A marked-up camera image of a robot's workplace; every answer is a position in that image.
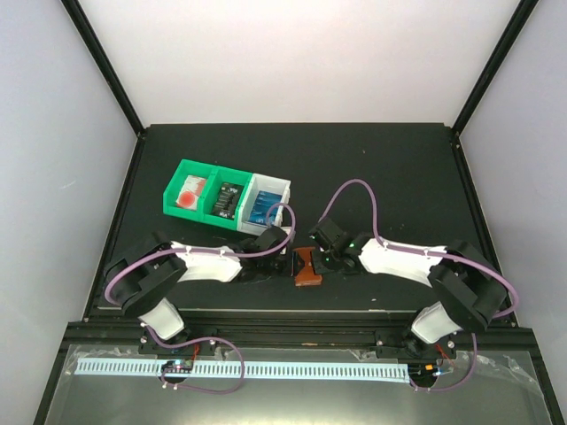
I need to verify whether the red white cards stack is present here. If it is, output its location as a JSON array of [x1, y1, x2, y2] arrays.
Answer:
[[175, 175, 207, 211]]

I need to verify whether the purple cable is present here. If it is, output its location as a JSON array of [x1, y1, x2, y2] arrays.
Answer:
[[316, 179, 519, 393], [105, 202, 297, 395]]

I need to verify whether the black cards stack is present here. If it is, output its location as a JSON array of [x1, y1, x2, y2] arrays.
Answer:
[[211, 182, 244, 220]]

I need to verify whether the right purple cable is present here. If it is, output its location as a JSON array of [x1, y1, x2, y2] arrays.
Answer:
[[316, 179, 519, 393]]

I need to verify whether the black frame post right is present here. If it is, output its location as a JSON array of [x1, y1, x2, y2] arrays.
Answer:
[[452, 0, 539, 136]]

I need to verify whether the brown leather card holder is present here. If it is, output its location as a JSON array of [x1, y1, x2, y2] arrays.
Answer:
[[292, 247, 322, 288]]

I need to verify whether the white storage bin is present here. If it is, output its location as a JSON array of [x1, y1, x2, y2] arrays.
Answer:
[[236, 174, 291, 236]]

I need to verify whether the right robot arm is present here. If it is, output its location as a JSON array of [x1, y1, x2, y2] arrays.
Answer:
[[310, 218, 509, 359]]

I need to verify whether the blue cards stack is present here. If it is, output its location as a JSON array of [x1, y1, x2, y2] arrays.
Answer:
[[248, 190, 282, 226]]

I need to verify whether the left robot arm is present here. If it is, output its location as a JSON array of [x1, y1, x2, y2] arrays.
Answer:
[[104, 226, 295, 353]]

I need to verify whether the black frame post left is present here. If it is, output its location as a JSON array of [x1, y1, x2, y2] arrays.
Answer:
[[61, 0, 145, 137]]

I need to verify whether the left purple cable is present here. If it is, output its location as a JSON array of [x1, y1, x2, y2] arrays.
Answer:
[[105, 202, 297, 395]]

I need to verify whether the white slotted cable duct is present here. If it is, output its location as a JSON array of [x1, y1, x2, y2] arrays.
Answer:
[[74, 358, 409, 383]]

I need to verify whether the green double storage bin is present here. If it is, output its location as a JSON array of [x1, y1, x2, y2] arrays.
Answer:
[[162, 159, 252, 230]]

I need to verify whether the black frame post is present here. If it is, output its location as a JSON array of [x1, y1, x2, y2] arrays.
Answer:
[[452, 0, 539, 136], [61, 0, 145, 137]]

